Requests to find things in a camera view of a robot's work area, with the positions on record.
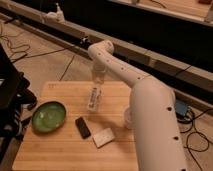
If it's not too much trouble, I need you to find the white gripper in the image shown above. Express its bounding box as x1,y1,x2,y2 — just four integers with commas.
92,63,106,84

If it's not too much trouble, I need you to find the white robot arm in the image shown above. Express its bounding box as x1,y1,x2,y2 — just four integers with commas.
88,40,188,171

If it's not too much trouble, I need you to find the white plastic cup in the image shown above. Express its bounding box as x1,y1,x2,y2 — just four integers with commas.
124,108,132,130

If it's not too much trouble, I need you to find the black rectangular block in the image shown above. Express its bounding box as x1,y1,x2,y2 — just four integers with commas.
75,117,91,139

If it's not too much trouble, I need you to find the white object on ledge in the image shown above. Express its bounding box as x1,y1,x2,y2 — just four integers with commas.
45,3,66,24

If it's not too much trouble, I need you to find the green bowl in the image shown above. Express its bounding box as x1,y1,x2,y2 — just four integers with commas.
31,101,66,133

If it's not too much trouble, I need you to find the white sponge block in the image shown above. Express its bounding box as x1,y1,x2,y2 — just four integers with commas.
93,128,115,148

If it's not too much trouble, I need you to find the black floor cable left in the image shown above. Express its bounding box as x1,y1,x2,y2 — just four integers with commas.
0,23,84,82

